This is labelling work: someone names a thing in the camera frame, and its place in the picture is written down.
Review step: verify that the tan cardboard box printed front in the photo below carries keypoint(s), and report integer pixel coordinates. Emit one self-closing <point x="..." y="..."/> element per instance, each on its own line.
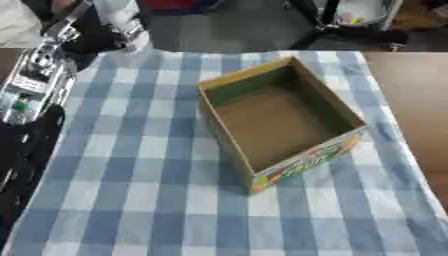
<point x="274" y="123"/>

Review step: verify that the black chair base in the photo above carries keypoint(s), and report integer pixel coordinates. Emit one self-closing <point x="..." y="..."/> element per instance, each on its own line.
<point x="326" y="31"/>

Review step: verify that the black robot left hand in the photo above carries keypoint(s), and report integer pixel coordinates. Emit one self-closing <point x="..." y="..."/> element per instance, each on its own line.
<point x="93" y="36"/>

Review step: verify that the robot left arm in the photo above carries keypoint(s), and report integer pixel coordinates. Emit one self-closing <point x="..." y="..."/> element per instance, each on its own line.
<point x="36" y="78"/>

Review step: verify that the red object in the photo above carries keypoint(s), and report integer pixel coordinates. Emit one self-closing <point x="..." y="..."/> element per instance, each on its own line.
<point x="172" y="4"/>

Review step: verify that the clear plastic bottle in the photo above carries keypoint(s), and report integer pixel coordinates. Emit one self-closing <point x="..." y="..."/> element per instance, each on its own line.
<point x="133" y="30"/>

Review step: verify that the white bag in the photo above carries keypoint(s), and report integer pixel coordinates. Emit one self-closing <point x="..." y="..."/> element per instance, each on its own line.
<point x="364" y="11"/>

